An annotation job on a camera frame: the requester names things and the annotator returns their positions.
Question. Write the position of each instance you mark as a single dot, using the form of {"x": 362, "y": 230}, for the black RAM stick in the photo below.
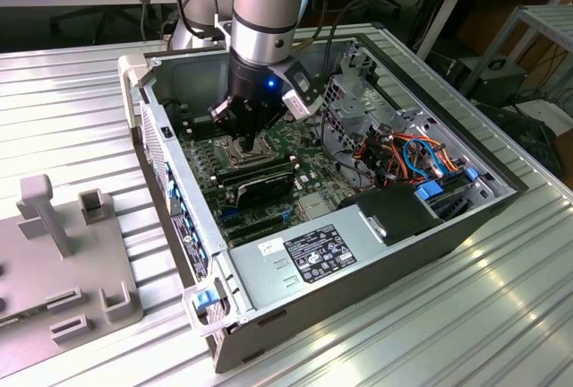
{"x": 268, "y": 173}
{"x": 268, "y": 164}

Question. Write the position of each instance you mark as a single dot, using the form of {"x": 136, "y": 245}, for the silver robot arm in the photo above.
{"x": 264, "y": 15}

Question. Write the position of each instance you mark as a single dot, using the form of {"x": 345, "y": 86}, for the silver metal drive cage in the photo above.
{"x": 353, "y": 107}

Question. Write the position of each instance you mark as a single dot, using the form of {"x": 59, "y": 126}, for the grey plastic parts rack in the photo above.
{"x": 89, "y": 261}

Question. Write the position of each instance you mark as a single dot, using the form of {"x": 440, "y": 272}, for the green motherboard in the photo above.
{"x": 322, "y": 167}

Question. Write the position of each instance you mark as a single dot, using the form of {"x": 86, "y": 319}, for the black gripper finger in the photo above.
{"x": 264, "y": 120}
{"x": 233, "y": 120}

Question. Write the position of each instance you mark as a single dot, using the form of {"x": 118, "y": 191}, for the blue case latch tab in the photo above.
{"x": 203, "y": 301}

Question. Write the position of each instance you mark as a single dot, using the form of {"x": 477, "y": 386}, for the black graphics card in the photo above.
{"x": 264, "y": 190}

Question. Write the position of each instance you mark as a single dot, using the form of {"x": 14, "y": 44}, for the silver power supply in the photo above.
{"x": 264, "y": 279}

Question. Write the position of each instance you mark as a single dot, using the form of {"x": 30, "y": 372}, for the black RAM slot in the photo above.
{"x": 201, "y": 133}
{"x": 194, "y": 123}

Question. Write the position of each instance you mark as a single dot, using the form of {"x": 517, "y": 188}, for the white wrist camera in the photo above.
{"x": 300, "y": 102}

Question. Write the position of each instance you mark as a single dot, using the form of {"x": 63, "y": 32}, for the black expansion slot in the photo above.
{"x": 259, "y": 234}
{"x": 250, "y": 225}

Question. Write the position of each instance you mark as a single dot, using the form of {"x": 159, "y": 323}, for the dark flat panel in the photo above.
{"x": 532, "y": 140}

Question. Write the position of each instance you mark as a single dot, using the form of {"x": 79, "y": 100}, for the grey open PC case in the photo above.
{"x": 358, "y": 302}

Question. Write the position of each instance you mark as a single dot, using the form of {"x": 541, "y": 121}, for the green RAM stick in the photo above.
{"x": 18, "y": 319}

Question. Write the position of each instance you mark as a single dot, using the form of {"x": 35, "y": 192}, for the silver chipset heatsink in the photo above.
{"x": 313, "y": 207}

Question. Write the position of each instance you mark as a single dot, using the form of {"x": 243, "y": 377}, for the grey metal shelf frame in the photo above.
{"x": 553, "y": 22}

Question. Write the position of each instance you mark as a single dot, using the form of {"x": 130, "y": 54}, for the small blue clip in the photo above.
{"x": 470, "y": 173}

